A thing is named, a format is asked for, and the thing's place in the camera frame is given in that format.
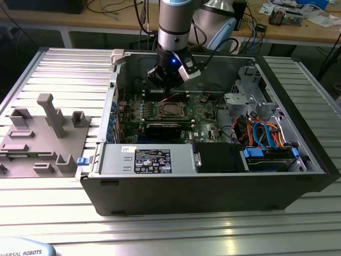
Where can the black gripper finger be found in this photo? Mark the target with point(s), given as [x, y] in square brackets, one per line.
[155, 76]

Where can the silver topped CPU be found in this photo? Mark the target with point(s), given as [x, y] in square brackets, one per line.
[170, 108]

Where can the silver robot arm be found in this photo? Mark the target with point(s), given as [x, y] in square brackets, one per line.
[174, 26]

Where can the black RAM slot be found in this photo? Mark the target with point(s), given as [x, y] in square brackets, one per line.
[154, 93]
[153, 99]
[170, 122]

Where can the CPU socket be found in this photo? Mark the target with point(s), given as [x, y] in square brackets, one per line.
[158, 116]

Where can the blue expansion slot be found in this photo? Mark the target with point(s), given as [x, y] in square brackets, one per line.
[142, 139]

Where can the metal CPU cooler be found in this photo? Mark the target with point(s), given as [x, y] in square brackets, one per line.
[277, 17]

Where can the round coin cell battery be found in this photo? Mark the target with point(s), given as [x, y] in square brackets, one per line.
[203, 99]

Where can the pale grey case latch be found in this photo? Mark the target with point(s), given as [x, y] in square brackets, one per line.
[117, 56]

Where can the black graphics card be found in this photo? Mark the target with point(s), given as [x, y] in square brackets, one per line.
[162, 131]

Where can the green motherboard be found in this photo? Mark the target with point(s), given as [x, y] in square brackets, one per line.
[205, 128]

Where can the silver metal drive cage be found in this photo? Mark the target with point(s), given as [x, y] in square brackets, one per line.
[237, 100]

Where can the wooden desk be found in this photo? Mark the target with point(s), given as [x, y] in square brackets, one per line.
[106, 20]

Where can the tall black box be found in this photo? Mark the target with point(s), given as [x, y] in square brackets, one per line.
[241, 10]

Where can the grey power supply unit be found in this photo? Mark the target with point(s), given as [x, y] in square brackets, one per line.
[114, 160]

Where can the black plastic shroud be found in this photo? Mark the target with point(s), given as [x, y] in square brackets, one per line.
[215, 157]

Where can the small black adapter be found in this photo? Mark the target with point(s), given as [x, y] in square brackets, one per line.
[261, 28]

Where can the blue release latch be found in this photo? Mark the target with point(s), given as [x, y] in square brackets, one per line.
[81, 161]

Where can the black PC case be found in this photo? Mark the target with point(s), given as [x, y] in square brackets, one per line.
[186, 194]

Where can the black box on desk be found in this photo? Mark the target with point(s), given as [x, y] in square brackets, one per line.
[45, 6]

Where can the hard disk in blue carrier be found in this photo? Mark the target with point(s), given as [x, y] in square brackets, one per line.
[266, 162]

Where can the grey electronic device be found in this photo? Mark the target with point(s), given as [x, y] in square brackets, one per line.
[293, 18]

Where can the grey parts rack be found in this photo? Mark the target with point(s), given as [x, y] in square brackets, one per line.
[40, 144]

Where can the blue cardboard box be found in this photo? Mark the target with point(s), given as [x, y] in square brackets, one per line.
[314, 2]

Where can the white papers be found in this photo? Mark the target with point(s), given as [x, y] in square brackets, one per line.
[323, 20]

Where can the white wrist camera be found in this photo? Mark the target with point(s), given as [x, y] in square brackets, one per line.
[187, 73]

